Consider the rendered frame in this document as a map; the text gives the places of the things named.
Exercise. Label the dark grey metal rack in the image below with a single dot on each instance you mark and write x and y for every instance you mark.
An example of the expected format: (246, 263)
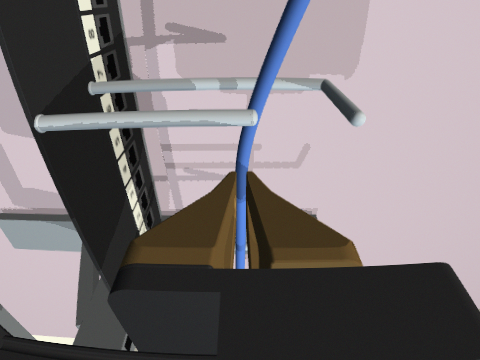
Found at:
(63, 56)

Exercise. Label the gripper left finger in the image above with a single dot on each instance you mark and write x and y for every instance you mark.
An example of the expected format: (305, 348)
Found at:
(203, 233)

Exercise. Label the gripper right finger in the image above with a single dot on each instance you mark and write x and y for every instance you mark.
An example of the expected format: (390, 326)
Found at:
(280, 235)

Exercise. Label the thin dark blue cable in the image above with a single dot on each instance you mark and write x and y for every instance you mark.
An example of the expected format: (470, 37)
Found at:
(286, 29)

